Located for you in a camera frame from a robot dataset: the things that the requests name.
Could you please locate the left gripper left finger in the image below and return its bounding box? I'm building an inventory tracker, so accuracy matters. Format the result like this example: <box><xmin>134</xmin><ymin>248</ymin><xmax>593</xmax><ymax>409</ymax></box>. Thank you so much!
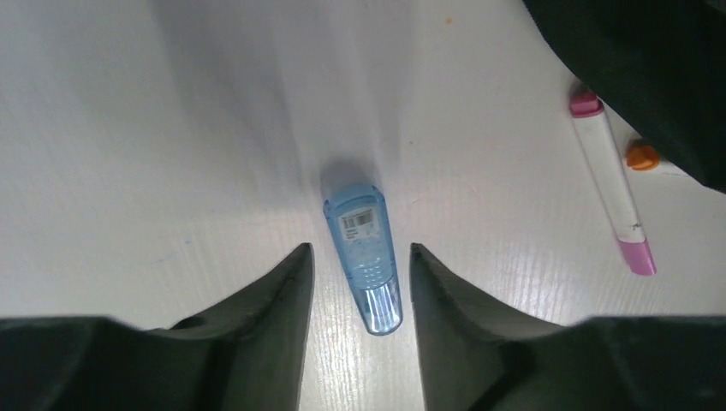
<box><xmin>1</xmin><ymin>243</ymin><xmax>314</xmax><ymax>410</ymax></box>

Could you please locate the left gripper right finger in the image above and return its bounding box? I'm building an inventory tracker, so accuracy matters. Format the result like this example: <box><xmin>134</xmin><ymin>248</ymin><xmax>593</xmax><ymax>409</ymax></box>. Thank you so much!
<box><xmin>410</xmin><ymin>244</ymin><xmax>725</xmax><ymax>410</ymax></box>

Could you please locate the blue correction tape dispenser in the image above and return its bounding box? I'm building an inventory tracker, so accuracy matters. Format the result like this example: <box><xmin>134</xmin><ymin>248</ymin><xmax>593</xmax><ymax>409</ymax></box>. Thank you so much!
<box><xmin>323</xmin><ymin>184</ymin><xmax>403</xmax><ymax>337</ymax></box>

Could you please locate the black student backpack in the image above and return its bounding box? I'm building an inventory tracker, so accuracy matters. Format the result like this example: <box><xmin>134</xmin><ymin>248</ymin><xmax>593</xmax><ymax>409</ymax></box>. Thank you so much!
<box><xmin>526</xmin><ymin>1</ymin><xmax>725</xmax><ymax>192</ymax></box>

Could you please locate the orange capped marker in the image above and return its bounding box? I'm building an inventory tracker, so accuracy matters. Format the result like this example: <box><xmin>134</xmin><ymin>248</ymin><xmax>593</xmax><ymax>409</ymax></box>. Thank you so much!
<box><xmin>624</xmin><ymin>140</ymin><xmax>661</xmax><ymax>171</ymax></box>

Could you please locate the pink capped marker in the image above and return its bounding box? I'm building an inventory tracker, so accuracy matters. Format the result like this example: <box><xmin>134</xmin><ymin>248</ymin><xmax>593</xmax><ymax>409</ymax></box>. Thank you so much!
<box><xmin>569</xmin><ymin>92</ymin><xmax>657</xmax><ymax>276</ymax></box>

